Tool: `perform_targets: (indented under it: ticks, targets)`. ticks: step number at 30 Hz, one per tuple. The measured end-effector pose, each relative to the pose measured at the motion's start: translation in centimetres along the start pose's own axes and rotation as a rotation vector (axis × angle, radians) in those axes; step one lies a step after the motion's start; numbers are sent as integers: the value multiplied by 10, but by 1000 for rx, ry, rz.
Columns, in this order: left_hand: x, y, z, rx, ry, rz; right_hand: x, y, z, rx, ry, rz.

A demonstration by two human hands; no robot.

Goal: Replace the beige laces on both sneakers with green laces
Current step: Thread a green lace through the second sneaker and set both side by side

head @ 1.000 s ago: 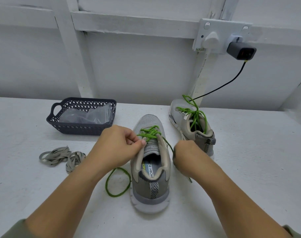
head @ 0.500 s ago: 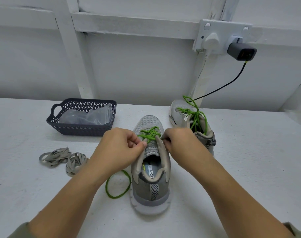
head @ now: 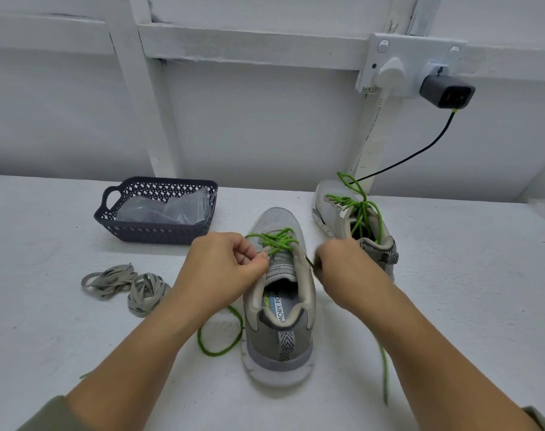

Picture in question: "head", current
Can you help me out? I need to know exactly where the white wall socket plate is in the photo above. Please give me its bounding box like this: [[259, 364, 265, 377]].
[[356, 32, 468, 96]]

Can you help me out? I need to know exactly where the gray sneaker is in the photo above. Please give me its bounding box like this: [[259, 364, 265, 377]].
[[311, 179, 400, 284], [241, 207, 317, 388]]

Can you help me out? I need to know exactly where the person's left hand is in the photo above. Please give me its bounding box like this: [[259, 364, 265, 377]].
[[165, 231, 271, 321]]

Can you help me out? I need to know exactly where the black cable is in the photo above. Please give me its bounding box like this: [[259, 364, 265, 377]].
[[355, 108, 457, 183]]

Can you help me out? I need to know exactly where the gray charger adapter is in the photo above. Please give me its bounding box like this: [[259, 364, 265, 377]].
[[420, 71, 477, 110]]

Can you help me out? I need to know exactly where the green shoelace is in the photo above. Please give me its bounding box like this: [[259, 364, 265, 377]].
[[326, 172, 385, 246], [79, 227, 390, 406]]

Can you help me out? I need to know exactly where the white plug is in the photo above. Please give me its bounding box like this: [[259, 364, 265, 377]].
[[375, 56, 408, 93]]

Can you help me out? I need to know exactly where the person's right forearm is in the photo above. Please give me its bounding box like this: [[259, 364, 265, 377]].
[[371, 292, 545, 431]]

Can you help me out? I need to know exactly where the person's right hand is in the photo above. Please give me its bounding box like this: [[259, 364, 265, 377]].
[[314, 238, 410, 315]]

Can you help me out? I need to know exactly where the white cable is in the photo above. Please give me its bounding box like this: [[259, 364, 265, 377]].
[[344, 90, 390, 176]]

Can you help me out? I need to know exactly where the clear plastic bag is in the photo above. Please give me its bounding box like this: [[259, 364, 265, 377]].
[[115, 186, 213, 227]]

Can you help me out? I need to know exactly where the dark plastic lattice basket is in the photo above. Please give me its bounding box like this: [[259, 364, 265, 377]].
[[93, 177, 219, 245]]

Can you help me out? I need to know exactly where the person's left forearm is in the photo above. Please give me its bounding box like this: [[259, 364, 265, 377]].
[[16, 299, 202, 431]]

